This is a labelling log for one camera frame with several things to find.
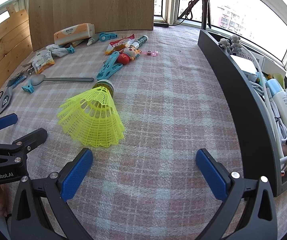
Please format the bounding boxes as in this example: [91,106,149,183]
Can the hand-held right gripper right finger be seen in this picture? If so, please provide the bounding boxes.
[195,148,279,240]

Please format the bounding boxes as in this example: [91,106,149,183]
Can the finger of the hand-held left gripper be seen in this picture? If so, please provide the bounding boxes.
[0,113,18,142]
[0,127,48,164]

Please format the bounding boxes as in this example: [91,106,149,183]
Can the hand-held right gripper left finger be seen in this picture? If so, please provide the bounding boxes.
[10,147,94,240]

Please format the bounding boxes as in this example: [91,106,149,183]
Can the yellow plastic shuttlecock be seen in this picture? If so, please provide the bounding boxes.
[57,79,125,148]

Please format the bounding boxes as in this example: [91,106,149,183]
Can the orange white snack packet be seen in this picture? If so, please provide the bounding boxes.
[32,50,55,74]

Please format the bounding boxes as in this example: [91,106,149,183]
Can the black storage box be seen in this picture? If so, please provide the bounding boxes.
[198,29,287,197]

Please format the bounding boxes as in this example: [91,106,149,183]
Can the pink checked desktop cloth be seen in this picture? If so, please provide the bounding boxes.
[0,26,287,240]

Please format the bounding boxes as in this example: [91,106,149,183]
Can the person's left hand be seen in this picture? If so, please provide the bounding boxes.
[0,184,12,217]

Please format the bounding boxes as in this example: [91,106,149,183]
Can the grey key fob tag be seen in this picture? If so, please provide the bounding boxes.
[0,86,14,117]

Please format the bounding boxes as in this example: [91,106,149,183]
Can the grey spoon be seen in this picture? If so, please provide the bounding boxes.
[30,74,94,85]

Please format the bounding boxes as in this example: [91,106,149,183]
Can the wood plank panel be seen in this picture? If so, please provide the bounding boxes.
[0,7,33,111]

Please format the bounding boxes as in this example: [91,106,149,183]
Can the crumpled white plastic wrapper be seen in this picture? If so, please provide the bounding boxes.
[45,44,67,57]

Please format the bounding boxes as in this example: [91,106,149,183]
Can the white bottle with blue cap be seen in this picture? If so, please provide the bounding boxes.
[266,79,287,164]

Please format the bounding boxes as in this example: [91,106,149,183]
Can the large blue clothespin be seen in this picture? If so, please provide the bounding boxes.
[96,52,123,81]

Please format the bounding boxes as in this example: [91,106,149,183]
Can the orange tissue pack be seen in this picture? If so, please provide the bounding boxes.
[54,23,95,46]

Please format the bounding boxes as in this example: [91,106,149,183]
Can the grey glue tube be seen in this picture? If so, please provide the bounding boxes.
[87,34,100,46]

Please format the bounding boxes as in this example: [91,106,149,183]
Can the white box with blue print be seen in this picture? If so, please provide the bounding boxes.
[231,55,259,81]

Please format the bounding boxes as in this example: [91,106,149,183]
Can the yellow green packet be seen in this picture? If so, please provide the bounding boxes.
[271,73,287,86]

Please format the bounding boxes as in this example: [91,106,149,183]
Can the red cartoon doll toy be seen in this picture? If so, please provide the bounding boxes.
[117,44,142,65]

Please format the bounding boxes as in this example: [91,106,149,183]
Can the blue clothespin with round hole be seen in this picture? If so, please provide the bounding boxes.
[99,32,118,42]

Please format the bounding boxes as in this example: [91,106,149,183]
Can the red white sachet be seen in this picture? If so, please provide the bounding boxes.
[105,34,135,55]

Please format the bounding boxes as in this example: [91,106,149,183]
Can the white cardboard box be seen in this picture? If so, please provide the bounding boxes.
[262,56,287,77]

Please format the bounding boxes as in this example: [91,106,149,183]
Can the grey ball cluster toy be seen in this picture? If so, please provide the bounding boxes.
[218,35,241,55]

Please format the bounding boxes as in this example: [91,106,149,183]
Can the wooden board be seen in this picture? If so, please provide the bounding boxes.
[28,0,155,52]

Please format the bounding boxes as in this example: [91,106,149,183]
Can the white green tube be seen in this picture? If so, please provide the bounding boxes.
[130,35,149,48]

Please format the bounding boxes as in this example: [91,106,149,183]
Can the metal key ring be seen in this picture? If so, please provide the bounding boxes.
[22,62,34,76]

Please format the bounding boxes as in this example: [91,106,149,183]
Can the coiled white cables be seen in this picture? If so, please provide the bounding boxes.
[251,80,287,143]

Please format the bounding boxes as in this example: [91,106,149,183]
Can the thick white cable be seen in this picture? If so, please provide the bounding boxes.
[236,47,287,166]

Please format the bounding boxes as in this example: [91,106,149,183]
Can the black cable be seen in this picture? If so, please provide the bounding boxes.
[170,0,197,27]

